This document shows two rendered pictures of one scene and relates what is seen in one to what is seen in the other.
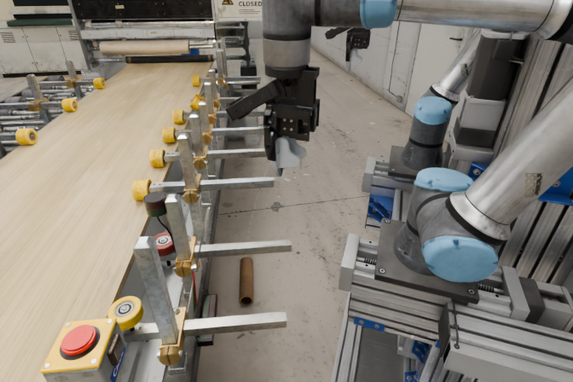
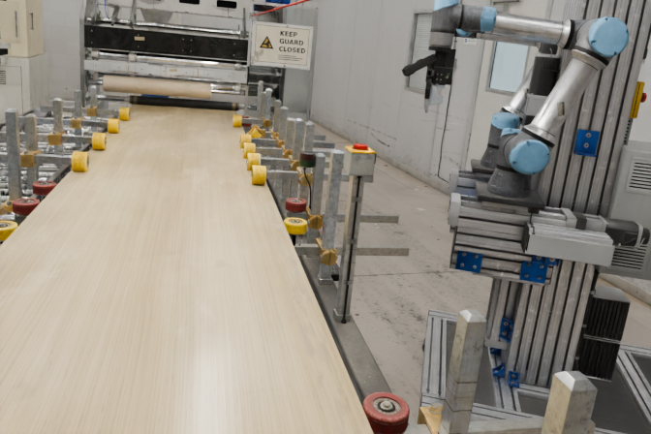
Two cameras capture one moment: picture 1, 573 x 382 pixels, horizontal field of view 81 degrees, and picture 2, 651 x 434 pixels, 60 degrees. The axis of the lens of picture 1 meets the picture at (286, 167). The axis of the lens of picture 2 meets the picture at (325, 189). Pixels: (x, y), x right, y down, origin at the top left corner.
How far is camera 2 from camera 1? 1.40 m
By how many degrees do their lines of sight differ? 17
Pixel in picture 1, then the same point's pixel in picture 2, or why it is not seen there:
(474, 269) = (538, 160)
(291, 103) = (441, 66)
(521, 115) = not seen: hidden behind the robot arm
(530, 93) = not seen: hidden behind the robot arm
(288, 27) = (447, 26)
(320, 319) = (394, 363)
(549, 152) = (565, 90)
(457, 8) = (520, 29)
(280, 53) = (442, 38)
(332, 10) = (468, 20)
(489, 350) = (553, 235)
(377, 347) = not seen: hidden behind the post
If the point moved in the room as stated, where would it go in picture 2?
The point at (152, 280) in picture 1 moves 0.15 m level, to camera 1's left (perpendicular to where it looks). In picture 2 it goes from (336, 181) to (290, 178)
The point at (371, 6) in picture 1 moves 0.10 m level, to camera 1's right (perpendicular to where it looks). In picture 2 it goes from (485, 20) to (515, 23)
